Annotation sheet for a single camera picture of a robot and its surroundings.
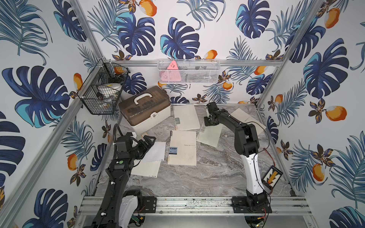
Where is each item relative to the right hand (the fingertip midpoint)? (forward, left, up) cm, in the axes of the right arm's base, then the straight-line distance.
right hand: (208, 121), depth 108 cm
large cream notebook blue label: (-23, +19, -2) cm, 30 cm away
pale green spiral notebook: (-10, 0, -2) cm, 11 cm away
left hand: (-28, +36, +17) cm, 48 cm away
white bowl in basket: (-6, +60, +34) cm, 69 cm away
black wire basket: (-11, +68, +30) cm, 75 cm away
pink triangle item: (+11, +26, +34) cm, 44 cm away
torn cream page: (-26, +36, -1) cm, 45 cm away
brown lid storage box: (-5, +43, +18) cm, 47 cm away
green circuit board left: (-62, +42, -5) cm, 75 cm away
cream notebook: (+8, -29, -4) cm, 31 cm away
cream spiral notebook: (+5, +17, -1) cm, 18 cm away
